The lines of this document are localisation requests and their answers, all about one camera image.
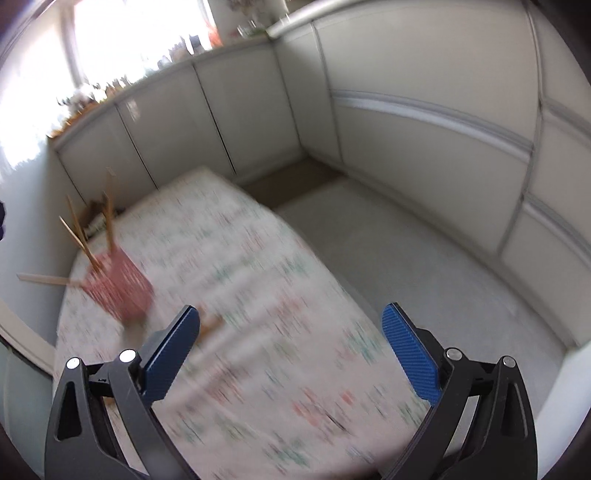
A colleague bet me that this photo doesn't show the kitchen window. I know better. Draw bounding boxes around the kitchen window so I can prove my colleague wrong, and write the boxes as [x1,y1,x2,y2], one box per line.
[0,0,218,116]

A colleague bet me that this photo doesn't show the sliding glass door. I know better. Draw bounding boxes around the sliding glass door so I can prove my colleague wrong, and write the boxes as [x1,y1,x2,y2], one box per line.
[0,300,60,464]

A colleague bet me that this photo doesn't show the row of condiment bottles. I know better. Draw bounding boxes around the row of condiment bottles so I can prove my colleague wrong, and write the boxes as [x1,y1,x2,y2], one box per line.
[54,76,141,112]

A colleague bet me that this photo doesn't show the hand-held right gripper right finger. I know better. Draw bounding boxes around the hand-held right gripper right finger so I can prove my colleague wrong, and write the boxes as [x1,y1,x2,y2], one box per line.
[381,302,539,480]

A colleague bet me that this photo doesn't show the pile of wooden chopsticks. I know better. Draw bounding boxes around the pile of wooden chopsticks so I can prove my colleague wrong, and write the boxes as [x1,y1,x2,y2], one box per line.
[16,168,227,344]

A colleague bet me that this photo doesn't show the brown floor mat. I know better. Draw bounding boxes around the brown floor mat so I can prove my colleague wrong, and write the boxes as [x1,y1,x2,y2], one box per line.
[242,157,345,211]

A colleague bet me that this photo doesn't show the floral tablecloth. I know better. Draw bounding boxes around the floral tablecloth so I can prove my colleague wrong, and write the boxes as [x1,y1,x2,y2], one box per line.
[55,166,433,480]

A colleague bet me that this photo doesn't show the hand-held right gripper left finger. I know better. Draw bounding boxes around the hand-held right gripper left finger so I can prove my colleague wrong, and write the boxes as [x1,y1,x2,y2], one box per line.
[44,305,201,480]

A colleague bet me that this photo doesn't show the white kitchen countertop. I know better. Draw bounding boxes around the white kitchen countertop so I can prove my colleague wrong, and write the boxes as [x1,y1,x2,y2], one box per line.
[46,0,352,140]

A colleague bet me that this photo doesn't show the white kitchen cabinets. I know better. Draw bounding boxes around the white kitchen cabinets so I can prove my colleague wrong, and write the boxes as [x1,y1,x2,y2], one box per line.
[48,0,591,348]

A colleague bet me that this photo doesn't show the pink perforated utensil holder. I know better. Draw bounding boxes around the pink perforated utensil holder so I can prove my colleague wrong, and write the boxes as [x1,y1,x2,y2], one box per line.
[76,251,154,322]

